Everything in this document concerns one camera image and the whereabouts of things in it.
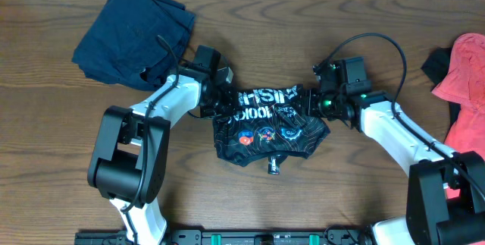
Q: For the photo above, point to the folded navy blue garment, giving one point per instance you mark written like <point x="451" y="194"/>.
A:
<point x="135" y="42"/>

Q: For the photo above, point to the red mesh garment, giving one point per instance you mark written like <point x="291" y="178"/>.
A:
<point x="464" y="85"/>

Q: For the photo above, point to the black garment under red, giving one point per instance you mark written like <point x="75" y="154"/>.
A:
<point x="436" y="68"/>

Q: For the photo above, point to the black orange patterned jersey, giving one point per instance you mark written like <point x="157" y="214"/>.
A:
<point x="268" y="124"/>

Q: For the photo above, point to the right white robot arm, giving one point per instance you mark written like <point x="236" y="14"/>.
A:
<point x="445" y="198"/>

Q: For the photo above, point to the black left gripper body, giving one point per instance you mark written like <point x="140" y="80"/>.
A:
<point x="220" y="104"/>

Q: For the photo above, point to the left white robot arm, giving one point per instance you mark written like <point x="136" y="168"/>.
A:
<point x="130" y="154"/>

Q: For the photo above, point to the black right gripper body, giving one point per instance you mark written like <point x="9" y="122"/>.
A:
<point x="323" y="104"/>

